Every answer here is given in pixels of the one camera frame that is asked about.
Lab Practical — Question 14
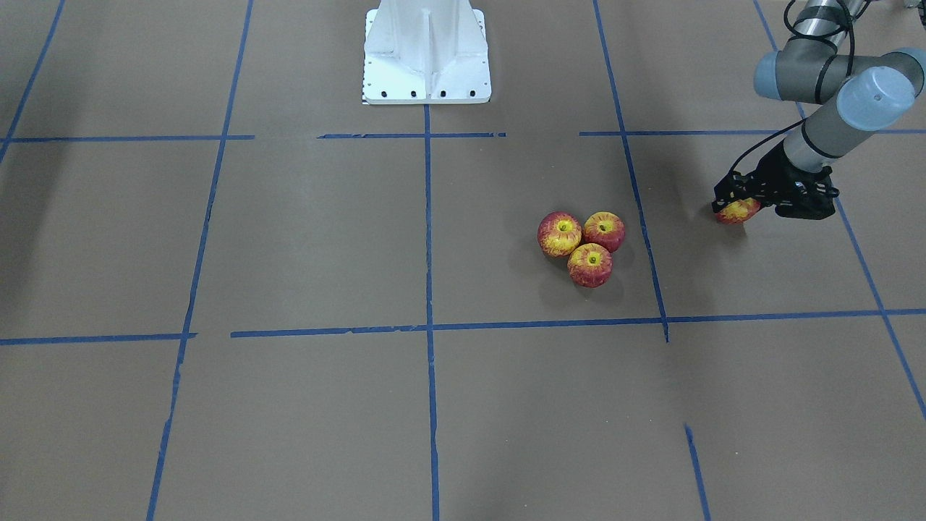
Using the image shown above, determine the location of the red yellow apple back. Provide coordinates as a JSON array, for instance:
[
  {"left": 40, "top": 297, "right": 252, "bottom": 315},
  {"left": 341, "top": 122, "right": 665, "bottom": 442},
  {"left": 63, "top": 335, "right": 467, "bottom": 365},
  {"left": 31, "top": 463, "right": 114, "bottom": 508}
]
[{"left": 582, "top": 211, "right": 626, "bottom": 253}]

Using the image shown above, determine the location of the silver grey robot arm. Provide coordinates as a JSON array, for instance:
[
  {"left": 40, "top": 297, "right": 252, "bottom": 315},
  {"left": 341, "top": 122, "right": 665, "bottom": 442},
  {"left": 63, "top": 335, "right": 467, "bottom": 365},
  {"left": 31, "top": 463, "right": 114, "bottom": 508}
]
[{"left": 711, "top": 1, "right": 924, "bottom": 224}]

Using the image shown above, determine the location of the brown paper table cover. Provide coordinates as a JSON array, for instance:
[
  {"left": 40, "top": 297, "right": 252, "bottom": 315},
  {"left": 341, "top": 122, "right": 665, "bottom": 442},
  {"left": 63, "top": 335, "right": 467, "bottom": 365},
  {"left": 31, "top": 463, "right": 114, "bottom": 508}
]
[{"left": 2, "top": 1, "right": 924, "bottom": 520}]

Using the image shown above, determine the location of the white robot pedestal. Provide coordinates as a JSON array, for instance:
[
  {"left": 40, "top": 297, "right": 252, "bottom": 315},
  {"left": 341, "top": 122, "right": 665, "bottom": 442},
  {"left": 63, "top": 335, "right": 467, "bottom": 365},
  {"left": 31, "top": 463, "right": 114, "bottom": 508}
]
[{"left": 362, "top": 1, "right": 493, "bottom": 105}]

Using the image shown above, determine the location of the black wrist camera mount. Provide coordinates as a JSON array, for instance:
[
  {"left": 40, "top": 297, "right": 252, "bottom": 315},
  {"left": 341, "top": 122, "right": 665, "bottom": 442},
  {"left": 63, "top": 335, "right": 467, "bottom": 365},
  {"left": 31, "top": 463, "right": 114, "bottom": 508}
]
[{"left": 774, "top": 185, "right": 840, "bottom": 221}]

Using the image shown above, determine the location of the red yellow lone apple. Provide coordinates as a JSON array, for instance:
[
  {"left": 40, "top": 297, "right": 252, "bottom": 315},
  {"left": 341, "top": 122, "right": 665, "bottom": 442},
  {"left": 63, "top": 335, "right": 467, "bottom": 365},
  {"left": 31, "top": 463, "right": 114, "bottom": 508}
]
[{"left": 715, "top": 198, "right": 762, "bottom": 225}]

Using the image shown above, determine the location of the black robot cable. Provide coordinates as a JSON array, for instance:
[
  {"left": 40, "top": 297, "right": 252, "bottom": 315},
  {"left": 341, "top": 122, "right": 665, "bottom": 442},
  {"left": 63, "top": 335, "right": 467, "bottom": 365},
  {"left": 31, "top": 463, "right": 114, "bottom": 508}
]
[{"left": 729, "top": 0, "right": 858, "bottom": 178}]

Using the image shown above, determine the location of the red yellow apple front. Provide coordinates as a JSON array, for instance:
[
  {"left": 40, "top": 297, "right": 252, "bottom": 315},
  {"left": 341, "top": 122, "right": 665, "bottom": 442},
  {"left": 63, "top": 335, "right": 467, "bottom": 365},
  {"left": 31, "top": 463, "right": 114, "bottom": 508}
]
[{"left": 566, "top": 243, "right": 613, "bottom": 288}]

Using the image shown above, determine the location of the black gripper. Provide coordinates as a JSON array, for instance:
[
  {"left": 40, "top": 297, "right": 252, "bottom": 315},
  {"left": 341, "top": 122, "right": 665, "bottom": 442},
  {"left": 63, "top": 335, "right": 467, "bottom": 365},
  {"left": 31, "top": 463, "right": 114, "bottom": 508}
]
[{"left": 712, "top": 141, "right": 833, "bottom": 215}]

